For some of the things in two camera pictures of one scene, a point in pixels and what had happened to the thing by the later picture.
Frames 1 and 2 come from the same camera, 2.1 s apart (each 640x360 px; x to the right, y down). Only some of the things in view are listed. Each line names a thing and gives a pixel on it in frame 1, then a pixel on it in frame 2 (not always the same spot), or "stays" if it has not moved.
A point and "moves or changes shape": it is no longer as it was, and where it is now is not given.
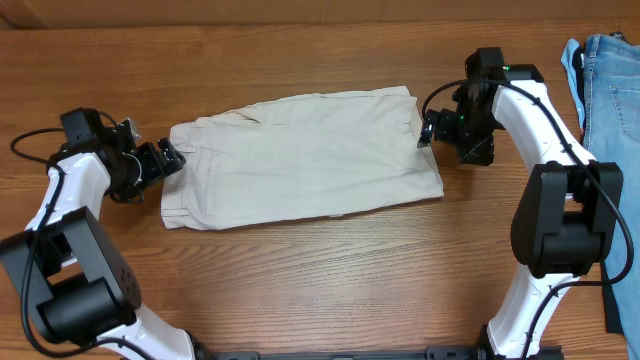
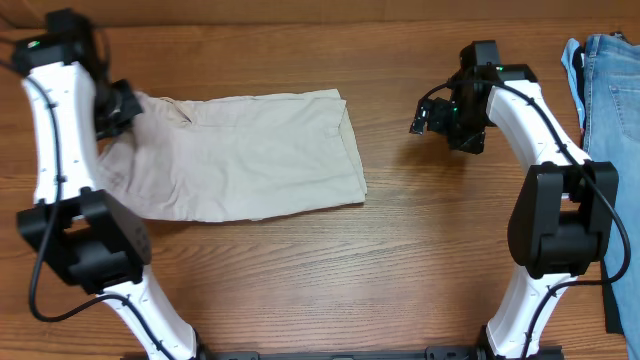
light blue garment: (567, 62) stays
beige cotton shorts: (298, 154) moves or changes shape
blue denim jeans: (611, 123) stays
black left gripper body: (145, 168) -> (115, 107)
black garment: (612, 318) stays
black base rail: (472, 352) stays
